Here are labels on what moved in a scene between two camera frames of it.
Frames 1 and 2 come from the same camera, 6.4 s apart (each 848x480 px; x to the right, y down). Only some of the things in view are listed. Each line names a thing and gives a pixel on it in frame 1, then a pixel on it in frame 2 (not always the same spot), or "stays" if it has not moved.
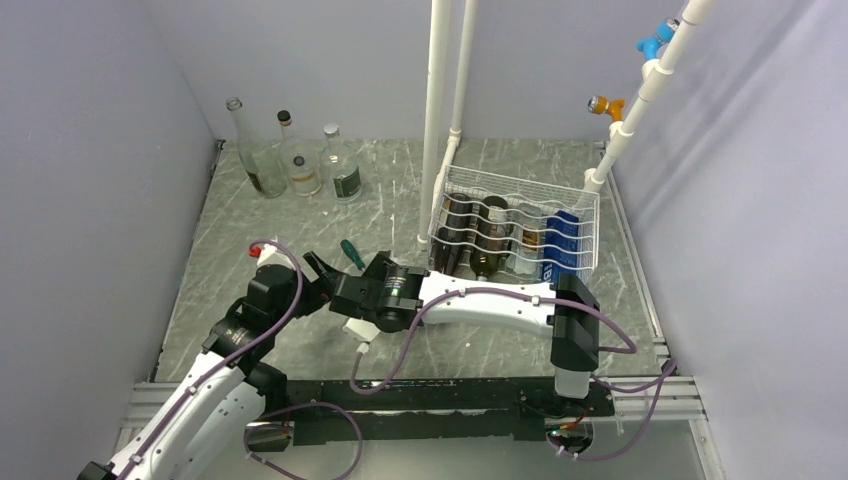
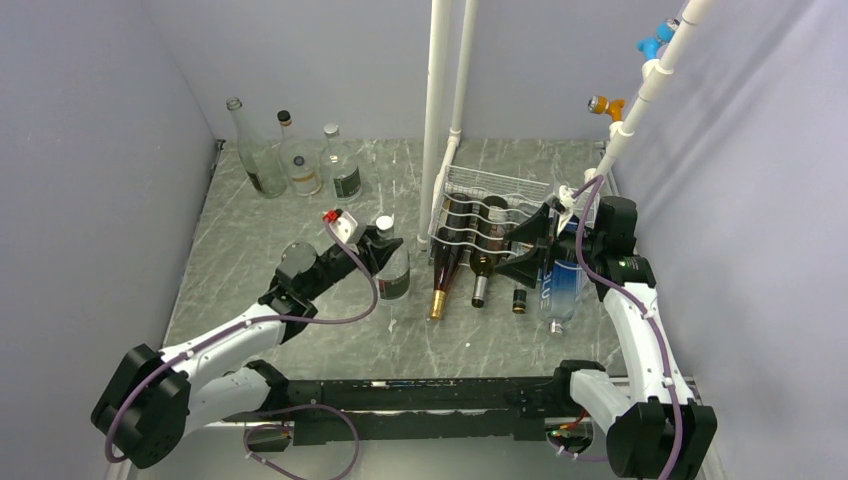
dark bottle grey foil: [492, 236] stays
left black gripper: [319, 289] -> [377, 253]
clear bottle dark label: [263, 159] stays
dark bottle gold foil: [454, 231] stays
